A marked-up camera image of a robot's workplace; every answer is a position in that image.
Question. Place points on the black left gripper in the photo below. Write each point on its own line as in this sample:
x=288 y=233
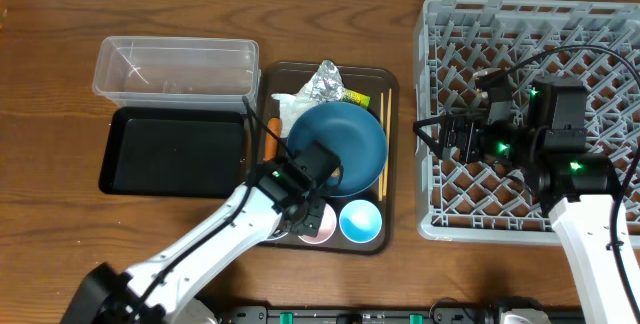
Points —
x=313 y=229

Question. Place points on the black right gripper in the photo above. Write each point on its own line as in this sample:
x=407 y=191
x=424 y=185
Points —
x=469 y=124

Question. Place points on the orange carrot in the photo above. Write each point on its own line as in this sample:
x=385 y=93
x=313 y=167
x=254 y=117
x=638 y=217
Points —
x=271 y=141

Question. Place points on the pink cup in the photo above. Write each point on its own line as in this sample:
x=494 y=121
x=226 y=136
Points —
x=327 y=228

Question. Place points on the white napkin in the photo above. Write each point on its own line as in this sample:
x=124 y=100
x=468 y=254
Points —
x=292 y=106

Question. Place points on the light blue cup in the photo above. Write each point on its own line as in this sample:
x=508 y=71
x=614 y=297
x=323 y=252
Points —
x=360 y=221

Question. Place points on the yellow green snack wrapper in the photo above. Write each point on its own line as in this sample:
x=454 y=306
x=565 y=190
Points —
x=353 y=97

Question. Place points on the aluminium foil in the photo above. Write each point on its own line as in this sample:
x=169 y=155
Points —
x=326 y=84

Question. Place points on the light blue rice bowl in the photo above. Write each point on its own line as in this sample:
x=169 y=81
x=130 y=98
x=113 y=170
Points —
x=277 y=235

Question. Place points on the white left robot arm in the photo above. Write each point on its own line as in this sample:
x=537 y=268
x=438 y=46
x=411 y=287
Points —
x=285 y=193

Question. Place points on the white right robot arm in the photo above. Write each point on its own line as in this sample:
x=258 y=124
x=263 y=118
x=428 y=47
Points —
x=580 y=192

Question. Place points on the grey dishwasher rack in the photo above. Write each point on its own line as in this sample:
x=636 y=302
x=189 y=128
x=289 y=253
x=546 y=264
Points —
x=596 y=42

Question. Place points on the black waste tray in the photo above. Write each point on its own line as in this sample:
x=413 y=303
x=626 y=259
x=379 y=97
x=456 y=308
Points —
x=173 y=152

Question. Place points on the wooden chopstick right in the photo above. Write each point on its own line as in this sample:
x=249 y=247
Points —
x=387 y=131

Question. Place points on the dark brown serving tray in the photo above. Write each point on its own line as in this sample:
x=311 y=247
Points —
x=375 y=83

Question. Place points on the clear plastic bin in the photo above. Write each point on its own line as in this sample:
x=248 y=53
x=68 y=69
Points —
x=215 y=74

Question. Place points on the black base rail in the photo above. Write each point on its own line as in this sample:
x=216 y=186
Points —
x=447 y=314

